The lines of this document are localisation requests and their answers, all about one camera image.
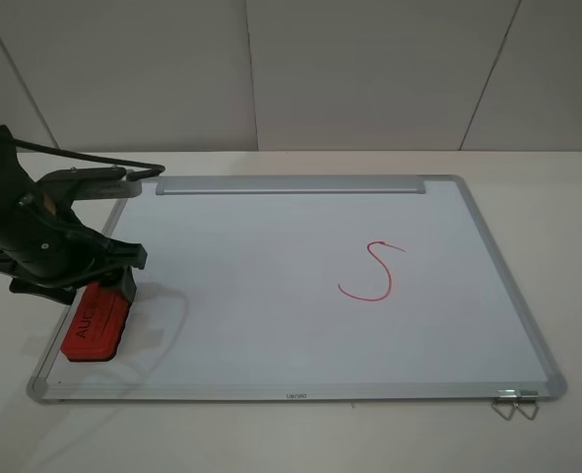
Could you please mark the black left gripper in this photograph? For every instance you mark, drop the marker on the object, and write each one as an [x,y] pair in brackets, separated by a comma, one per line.
[45,249]

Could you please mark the red whiteboard eraser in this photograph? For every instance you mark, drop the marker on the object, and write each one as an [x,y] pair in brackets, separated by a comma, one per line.
[96,327]

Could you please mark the metal binder clip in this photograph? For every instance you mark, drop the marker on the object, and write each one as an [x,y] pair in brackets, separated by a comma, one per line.
[505,403]
[527,404]

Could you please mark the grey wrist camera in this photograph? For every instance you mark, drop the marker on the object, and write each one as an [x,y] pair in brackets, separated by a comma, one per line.
[69,185]

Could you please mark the white board with grey frame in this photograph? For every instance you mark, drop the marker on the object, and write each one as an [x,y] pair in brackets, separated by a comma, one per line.
[307,288]

